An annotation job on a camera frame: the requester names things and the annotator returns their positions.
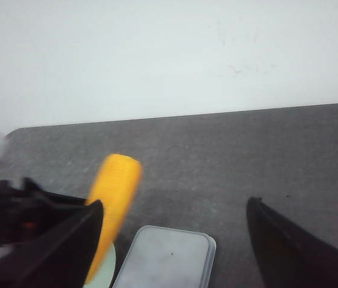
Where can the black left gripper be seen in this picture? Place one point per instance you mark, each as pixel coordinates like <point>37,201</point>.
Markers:
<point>30,211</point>

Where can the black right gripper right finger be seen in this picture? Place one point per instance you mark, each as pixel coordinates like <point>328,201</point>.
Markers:
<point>286,254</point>

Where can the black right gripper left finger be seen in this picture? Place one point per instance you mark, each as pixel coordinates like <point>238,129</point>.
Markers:
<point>61,257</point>

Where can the yellow corn cob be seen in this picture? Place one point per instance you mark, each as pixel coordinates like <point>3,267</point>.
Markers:
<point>115,186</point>

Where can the green oval plate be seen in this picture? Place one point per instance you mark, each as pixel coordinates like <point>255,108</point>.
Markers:
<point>104,275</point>

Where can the silver digital kitchen scale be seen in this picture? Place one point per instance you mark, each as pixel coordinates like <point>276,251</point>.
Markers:
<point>167,257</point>

